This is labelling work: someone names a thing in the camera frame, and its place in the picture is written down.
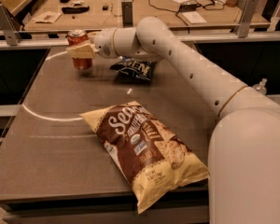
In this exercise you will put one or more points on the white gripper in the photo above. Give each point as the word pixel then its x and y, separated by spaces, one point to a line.
pixel 104 43

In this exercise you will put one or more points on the red coke can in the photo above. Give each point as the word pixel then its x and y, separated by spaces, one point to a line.
pixel 76 37

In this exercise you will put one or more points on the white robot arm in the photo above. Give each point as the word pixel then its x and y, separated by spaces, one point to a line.
pixel 243 169

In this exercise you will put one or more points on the wooden back table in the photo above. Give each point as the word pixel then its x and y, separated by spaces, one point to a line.
pixel 216 14

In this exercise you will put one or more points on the small black object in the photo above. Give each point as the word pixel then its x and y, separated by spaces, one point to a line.
pixel 105 7

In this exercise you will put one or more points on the black flat device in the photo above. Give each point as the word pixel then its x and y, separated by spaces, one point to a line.
pixel 75 10

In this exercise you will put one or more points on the blue chip bag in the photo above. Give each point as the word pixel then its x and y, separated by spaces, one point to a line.
pixel 132 70

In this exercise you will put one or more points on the paper note left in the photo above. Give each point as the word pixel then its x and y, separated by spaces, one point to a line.
pixel 47 17

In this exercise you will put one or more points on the black power adapter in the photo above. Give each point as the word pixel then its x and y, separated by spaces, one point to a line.
pixel 188 7

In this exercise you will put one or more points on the white paper sheet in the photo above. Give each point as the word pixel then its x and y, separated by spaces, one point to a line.
pixel 194 17

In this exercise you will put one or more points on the brown and cream chip bag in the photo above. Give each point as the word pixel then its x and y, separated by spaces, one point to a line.
pixel 149 155

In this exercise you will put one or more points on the clear sanitizer bottle right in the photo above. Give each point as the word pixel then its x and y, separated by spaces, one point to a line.
pixel 261 86

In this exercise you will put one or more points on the middle metal bracket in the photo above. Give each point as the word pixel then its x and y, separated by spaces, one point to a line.
pixel 127 13

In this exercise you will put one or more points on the metal bracket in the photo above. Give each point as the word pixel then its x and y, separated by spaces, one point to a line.
pixel 242 29
pixel 127 13
pixel 9 27

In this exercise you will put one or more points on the left metal bracket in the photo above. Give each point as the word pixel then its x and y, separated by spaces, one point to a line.
pixel 9 27

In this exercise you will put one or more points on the right metal bracket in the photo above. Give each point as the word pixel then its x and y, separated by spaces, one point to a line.
pixel 242 29

